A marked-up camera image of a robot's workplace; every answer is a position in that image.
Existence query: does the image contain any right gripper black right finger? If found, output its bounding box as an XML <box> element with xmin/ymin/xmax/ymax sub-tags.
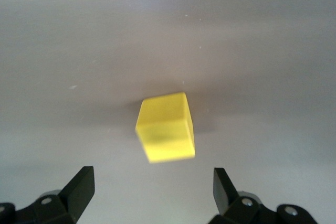
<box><xmin>211</xmin><ymin>167</ymin><xmax>318</xmax><ymax>224</ymax></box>

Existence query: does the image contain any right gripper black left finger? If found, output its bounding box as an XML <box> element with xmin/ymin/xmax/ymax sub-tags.
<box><xmin>0</xmin><ymin>165</ymin><xmax>96</xmax><ymax>224</ymax></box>

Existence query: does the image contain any yellow cube block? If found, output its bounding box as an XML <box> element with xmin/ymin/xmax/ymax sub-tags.
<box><xmin>135</xmin><ymin>92</ymin><xmax>196</xmax><ymax>164</ymax></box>

